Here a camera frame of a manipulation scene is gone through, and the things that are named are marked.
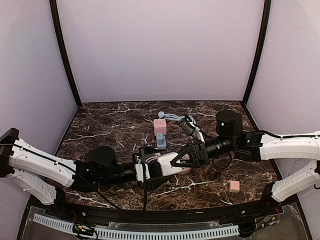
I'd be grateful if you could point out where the white cube socket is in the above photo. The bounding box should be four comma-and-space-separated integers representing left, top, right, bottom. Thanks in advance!
157, 152, 186, 177

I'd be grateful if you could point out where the pink round socket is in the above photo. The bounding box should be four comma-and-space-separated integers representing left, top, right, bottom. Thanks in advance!
177, 154, 191, 175

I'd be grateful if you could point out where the pink cube socket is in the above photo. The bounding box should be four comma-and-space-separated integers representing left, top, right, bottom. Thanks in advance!
153, 118, 167, 136

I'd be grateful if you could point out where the blue power strip cable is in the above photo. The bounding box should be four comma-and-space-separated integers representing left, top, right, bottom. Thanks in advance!
158, 111, 197, 128

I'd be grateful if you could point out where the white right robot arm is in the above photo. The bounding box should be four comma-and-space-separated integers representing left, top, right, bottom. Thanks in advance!
170, 110, 320, 204

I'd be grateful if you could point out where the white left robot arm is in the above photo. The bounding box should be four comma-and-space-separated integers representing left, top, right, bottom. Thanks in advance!
0, 128, 182, 205

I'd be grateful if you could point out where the small pink charger plug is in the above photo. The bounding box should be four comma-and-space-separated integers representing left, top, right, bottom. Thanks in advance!
229, 180, 241, 193

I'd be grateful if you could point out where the small circuit board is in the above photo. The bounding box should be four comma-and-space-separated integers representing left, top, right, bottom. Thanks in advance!
72, 223, 95, 237

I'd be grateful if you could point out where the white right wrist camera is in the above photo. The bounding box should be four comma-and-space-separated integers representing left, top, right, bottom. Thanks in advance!
178, 115, 205, 143

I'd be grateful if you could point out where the white slotted cable duct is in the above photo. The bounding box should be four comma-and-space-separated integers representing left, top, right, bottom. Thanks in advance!
32, 213, 240, 240

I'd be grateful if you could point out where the black right corner post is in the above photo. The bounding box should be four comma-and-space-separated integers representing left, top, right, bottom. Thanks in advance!
241, 0, 272, 108

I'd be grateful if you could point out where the black corner post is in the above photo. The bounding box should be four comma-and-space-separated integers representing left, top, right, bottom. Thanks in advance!
49, 0, 82, 108
241, 0, 272, 108

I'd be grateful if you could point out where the black left corner post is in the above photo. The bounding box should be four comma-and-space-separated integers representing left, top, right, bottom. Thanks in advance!
49, 0, 82, 108

